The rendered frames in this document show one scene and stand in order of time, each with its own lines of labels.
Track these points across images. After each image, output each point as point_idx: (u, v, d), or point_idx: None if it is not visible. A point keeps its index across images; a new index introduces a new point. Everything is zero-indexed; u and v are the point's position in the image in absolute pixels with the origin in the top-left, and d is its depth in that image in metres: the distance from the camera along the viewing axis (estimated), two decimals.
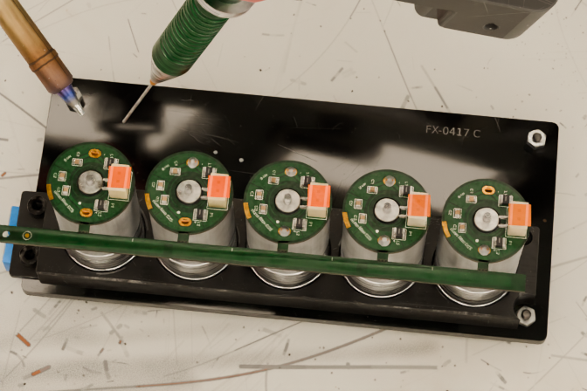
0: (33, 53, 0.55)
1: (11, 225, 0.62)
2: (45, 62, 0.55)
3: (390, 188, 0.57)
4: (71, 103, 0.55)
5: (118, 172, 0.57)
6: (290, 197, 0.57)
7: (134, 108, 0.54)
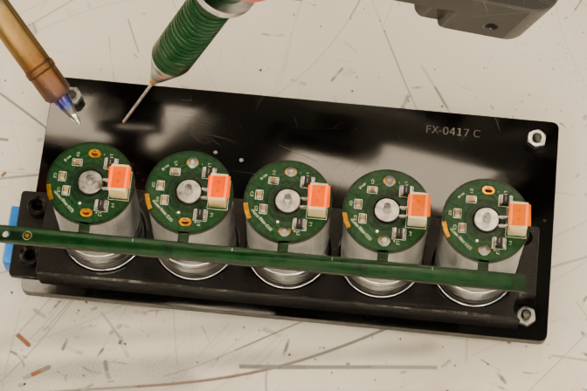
0: (30, 62, 0.55)
1: (11, 225, 0.62)
2: (42, 71, 0.55)
3: (390, 188, 0.57)
4: (67, 112, 0.55)
5: (118, 172, 0.57)
6: (290, 197, 0.57)
7: (134, 108, 0.54)
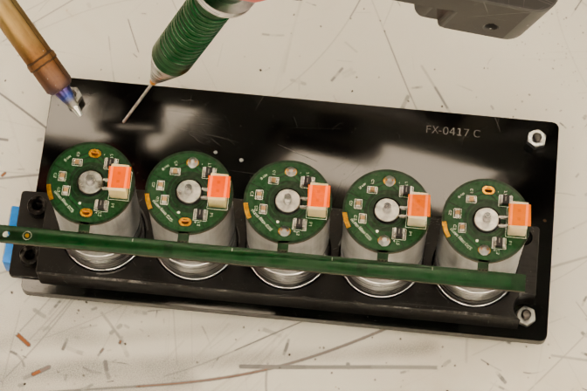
0: (31, 54, 0.55)
1: (11, 225, 0.62)
2: (44, 63, 0.55)
3: (390, 188, 0.57)
4: (69, 104, 0.55)
5: (118, 172, 0.57)
6: (290, 197, 0.57)
7: (134, 108, 0.54)
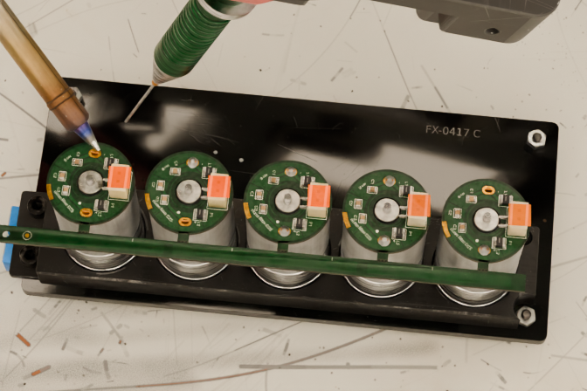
0: (51, 92, 0.57)
1: (11, 225, 0.62)
2: (62, 100, 0.57)
3: (390, 188, 0.57)
4: (86, 140, 0.57)
5: (118, 172, 0.57)
6: (290, 197, 0.57)
7: (136, 108, 0.54)
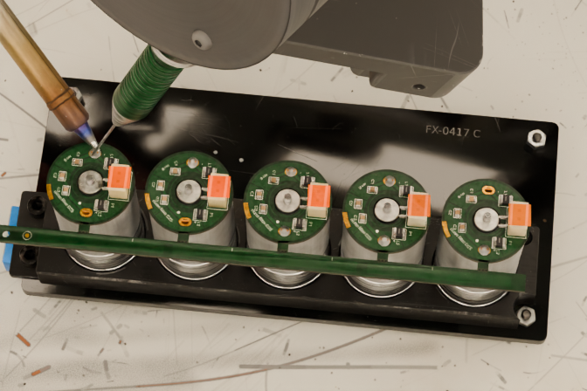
0: (51, 92, 0.57)
1: (11, 225, 0.62)
2: (62, 100, 0.57)
3: (390, 188, 0.57)
4: (86, 140, 0.57)
5: (118, 172, 0.57)
6: (290, 197, 0.57)
7: (102, 143, 0.57)
